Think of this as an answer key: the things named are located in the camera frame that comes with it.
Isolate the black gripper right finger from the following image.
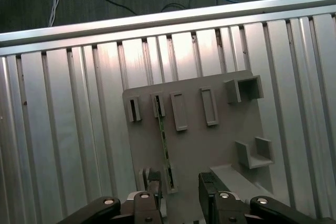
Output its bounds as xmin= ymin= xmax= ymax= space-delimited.
xmin=198 ymin=172 xmax=336 ymax=224

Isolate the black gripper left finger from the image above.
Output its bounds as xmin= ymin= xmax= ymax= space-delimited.
xmin=56 ymin=170 xmax=162 ymax=224

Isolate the green RAM stick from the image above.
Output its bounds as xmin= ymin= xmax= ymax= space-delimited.
xmin=154 ymin=95 xmax=175 ymax=192

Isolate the grey parts rack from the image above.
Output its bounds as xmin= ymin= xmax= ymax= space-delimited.
xmin=122 ymin=69 xmax=276 ymax=224

